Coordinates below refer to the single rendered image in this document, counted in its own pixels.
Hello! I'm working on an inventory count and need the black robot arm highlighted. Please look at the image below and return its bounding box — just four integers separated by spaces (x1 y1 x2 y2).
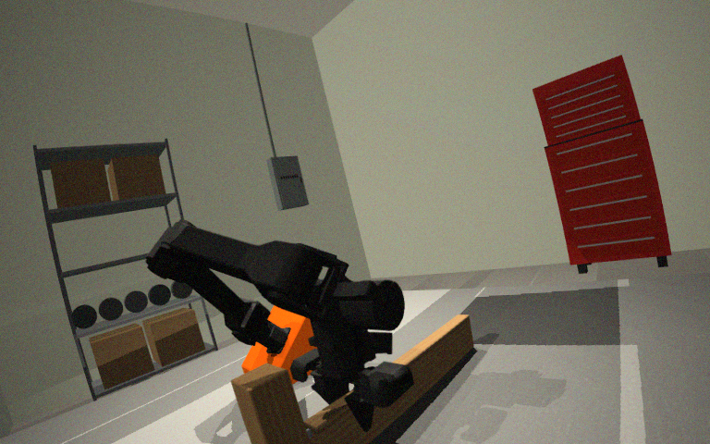
145 219 405 362

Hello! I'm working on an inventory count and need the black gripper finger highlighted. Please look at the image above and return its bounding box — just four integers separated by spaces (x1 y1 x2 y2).
345 391 374 432
311 379 349 405

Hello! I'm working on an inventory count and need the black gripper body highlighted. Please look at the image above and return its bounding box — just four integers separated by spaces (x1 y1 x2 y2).
289 327 414 408

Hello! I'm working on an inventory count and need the wooden post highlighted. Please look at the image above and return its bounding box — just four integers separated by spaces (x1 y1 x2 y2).
231 363 311 444

